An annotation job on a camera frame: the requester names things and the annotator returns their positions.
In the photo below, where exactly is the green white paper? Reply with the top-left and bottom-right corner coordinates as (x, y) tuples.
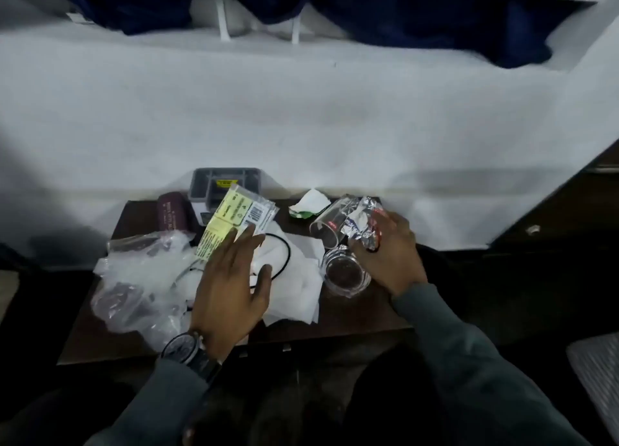
(288, 188), (332, 219)

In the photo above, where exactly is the dark blue curtain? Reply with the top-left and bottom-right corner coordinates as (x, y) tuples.
(34, 0), (610, 69)

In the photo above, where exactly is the person's right forearm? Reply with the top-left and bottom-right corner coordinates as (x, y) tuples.
(391, 283), (591, 446)

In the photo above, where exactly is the clear glass ashtray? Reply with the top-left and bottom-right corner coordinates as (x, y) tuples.
(320, 246), (372, 299)

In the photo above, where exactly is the person's left hand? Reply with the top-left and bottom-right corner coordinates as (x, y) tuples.
(190, 222), (273, 362)

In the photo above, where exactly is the dark wooden cabinet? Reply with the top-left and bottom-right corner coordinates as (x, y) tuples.
(488, 140), (619, 253)

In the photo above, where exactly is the black wristwatch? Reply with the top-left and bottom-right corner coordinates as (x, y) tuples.
(159, 331), (223, 383)

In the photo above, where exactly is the maroon spectacle case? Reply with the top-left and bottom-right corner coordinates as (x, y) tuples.
(155, 191), (192, 233)

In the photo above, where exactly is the grey woven mat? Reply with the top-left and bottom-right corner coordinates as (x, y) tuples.
(565, 332), (619, 444)

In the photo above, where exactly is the clear drinking glass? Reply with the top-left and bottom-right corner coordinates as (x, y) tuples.
(309, 194), (359, 248)

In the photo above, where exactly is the clear plastic bag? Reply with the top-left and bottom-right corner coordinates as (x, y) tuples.
(90, 230), (199, 352)

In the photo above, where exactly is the silver foil wrapper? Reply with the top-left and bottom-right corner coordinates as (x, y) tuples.
(338, 194), (388, 253)

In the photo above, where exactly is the grey plastic organizer box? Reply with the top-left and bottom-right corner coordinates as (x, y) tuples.
(187, 167), (264, 224)

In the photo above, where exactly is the pile of white tissue papers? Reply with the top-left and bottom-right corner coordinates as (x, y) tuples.
(181, 220), (326, 328)

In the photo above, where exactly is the black cable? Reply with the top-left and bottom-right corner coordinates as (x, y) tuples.
(172, 233), (292, 311)

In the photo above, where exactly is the person's left forearm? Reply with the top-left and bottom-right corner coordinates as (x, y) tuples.
(84, 358), (211, 446)

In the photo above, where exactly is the clear packet with yellow label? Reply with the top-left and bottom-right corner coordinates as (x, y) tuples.
(193, 184), (280, 263)

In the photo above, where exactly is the person's right hand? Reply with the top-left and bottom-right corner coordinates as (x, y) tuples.
(348, 211), (429, 299)

